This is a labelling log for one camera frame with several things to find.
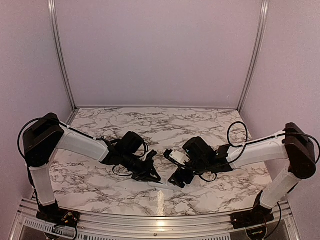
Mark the left aluminium frame post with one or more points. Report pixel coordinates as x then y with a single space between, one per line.
59 51

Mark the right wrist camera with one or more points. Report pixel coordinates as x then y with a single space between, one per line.
176 157

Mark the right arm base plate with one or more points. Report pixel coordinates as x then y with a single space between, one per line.
249 218

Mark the front aluminium rail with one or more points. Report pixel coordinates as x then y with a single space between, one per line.
103 226

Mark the right aluminium frame post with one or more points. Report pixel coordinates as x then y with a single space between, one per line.
261 28

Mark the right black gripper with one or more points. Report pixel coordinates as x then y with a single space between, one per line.
176 176

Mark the aluminium frame post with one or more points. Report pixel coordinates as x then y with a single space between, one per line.
261 28
59 51

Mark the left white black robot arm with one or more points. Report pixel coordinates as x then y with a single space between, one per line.
38 140

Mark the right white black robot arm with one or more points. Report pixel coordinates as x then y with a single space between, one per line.
290 144

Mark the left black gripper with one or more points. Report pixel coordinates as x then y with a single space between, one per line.
145 174

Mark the white remote control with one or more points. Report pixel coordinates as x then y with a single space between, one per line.
163 186

